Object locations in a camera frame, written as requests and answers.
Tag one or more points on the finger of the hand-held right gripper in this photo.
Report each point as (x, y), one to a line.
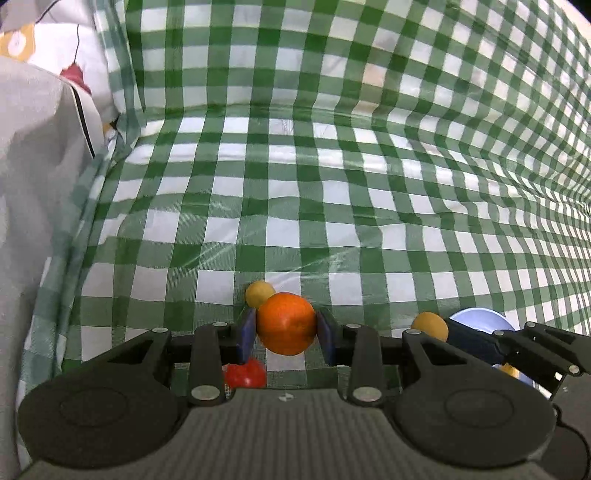
(475, 344)

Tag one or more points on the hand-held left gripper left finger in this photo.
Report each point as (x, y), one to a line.
(246, 337)

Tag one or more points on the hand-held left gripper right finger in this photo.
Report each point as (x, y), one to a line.
(326, 339)

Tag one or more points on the light blue plate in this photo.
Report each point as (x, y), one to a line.
(480, 319)

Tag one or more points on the orange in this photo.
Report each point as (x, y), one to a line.
(286, 323)

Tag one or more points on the small yellow longan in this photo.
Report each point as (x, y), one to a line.
(258, 293)
(428, 325)

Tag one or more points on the red tomato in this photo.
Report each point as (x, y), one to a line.
(247, 374)

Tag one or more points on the green white checkered tablecloth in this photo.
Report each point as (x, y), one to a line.
(323, 161)

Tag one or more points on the grey blanket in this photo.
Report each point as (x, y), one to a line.
(32, 161)

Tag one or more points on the white printed bedding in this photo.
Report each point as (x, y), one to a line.
(55, 41)

